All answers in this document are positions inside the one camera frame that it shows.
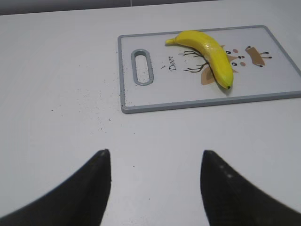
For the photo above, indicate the white grey-rimmed cutting board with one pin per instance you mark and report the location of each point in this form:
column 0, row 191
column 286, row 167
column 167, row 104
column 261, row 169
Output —
column 156, row 77

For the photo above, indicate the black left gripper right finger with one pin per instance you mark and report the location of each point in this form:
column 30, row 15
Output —
column 229, row 199

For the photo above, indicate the yellow plastic banana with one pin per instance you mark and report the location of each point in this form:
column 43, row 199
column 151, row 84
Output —
column 212, row 52

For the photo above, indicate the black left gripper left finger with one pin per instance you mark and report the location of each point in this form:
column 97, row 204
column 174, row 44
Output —
column 81, row 200

